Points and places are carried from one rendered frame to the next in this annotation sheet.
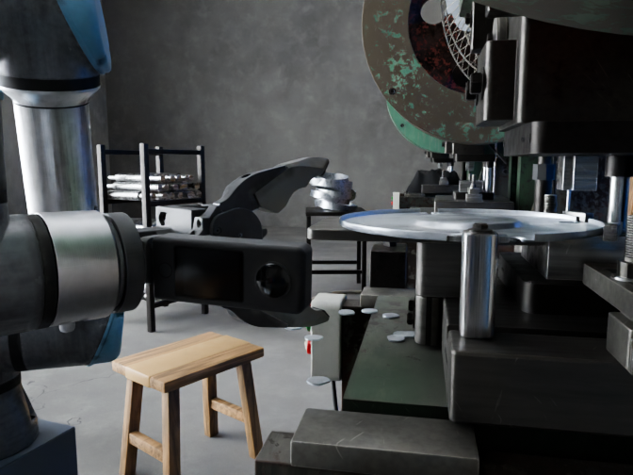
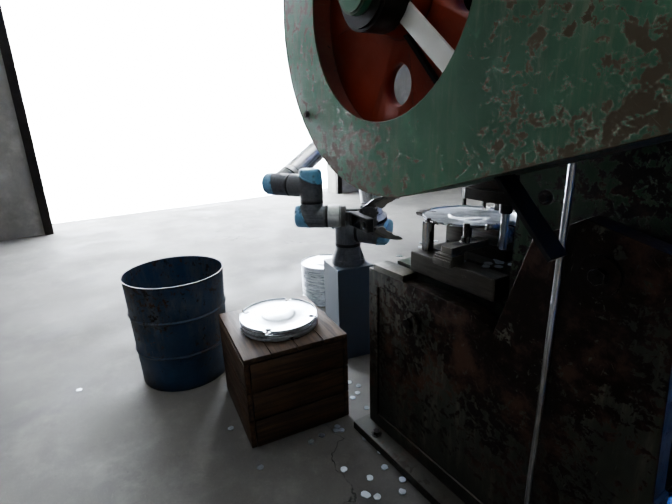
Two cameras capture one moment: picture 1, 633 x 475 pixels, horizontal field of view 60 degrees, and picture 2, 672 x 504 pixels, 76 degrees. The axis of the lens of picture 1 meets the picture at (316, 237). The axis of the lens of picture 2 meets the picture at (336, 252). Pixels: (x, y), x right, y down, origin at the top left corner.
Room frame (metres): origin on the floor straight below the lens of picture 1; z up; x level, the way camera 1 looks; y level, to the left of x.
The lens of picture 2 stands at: (-0.58, -0.84, 1.09)
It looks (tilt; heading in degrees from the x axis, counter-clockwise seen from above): 17 degrees down; 46
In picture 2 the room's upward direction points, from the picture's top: 2 degrees counter-clockwise
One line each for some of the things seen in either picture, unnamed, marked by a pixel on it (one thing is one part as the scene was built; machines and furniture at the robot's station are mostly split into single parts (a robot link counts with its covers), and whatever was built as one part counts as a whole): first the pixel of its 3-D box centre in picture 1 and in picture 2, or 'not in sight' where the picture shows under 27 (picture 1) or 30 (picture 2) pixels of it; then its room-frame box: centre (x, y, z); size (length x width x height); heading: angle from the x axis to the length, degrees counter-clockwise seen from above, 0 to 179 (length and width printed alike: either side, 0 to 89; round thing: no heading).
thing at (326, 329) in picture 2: not in sight; (282, 363); (0.27, 0.39, 0.18); 0.40 x 0.38 x 0.35; 72
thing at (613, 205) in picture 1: (618, 201); not in sight; (0.68, -0.37, 0.81); 0.02 x 0.02 x 0.14
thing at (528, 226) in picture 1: (464, 221); (469, 215); (0.63, -0.17, 0.78); 0.29 x 0.29 x 0.01
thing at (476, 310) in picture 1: (478, 279); (428, 234); (0.46, -0.14, 0.75); 0.03 x 0.03 x 0.10; 79
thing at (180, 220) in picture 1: (180, 253); (360, 215); (0.43, 0.11, 0.78); 0.12 x 0.09 x 0.08; 131
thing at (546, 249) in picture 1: (576, 247); (501, 231); (0.61, -0.29, 0.76); 0.15 x 0.09 x 0.05; 169
